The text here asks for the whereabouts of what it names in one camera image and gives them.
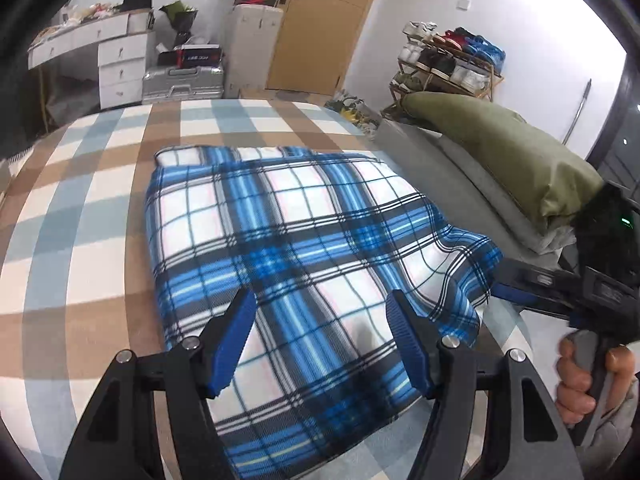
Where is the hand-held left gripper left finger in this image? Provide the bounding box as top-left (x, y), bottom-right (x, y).
top-left (57, 286), bottom-right (258, 480)

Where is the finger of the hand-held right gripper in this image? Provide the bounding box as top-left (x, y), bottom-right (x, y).
top-left (499, 257), bottom-right (585, 295)
top-left (491, 284), bottom-right (577, 322)

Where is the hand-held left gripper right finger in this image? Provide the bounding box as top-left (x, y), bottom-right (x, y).
top-left (385, 289), bottom-right (586, 480)

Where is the blue plaid shirt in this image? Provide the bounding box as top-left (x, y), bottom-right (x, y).
top-left (145, 145), bottom-right (505, 480)

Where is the person's right forearm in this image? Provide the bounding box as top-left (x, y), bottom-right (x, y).
top-left (590, 375), bottom-right (640, 461)

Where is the person's right hand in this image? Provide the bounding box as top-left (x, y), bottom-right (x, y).
top-left (555, 335), bottom-right (638, 428)

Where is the grey bedding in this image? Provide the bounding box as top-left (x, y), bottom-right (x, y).
top-left (375, 120), bottom-right (576, 256)

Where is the olive green pillow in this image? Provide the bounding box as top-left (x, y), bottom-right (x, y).
top-left (402, 91), bottom-right (606, 233)

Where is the metal pole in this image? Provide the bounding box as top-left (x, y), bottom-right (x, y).
top-left (562, 77), bottom-right (593, 146)

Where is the checkered bed sheet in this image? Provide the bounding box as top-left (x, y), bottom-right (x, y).
top-left (0, 97), bottom-right (551, 480)

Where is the wooden shoe rack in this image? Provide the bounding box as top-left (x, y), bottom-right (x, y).
top-left (390, 20), bottom-right (506, 111)

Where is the pile of shoes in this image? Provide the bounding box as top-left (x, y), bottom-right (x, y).
top-left (325, 90), bottom-right (383, 133)

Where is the silver suitcase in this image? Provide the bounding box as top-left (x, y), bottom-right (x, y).
top-left (141, 65), bottom-right (224, 106)

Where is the white plastic drawer cabinet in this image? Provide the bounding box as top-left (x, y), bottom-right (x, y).
top-left (223, 4), bottom-right (283, 98)

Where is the white drawer desk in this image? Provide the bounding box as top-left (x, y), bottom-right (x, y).
top-left (27, 7), bottom-right (156, 111)

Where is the wooden door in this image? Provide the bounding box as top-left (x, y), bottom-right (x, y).
top-left (265, 0), bottom-right (391, 96)

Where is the green wrapped bouquet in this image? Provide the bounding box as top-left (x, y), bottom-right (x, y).
top-left (159, 1), bottom-right (201, 48)

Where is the pile of desk clutter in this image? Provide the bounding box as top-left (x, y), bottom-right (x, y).
top-left (35, 2), bottom-right (126, 38)

